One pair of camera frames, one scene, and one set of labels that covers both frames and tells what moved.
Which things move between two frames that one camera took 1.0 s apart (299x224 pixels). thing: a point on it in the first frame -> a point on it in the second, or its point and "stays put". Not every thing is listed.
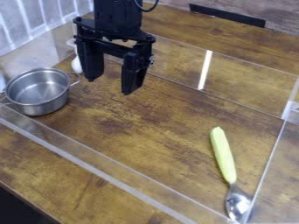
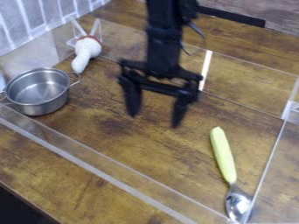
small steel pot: [39, 91] stays put
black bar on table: [227, 15] stays put
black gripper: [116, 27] -> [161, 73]
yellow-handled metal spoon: [237, 201] stays put
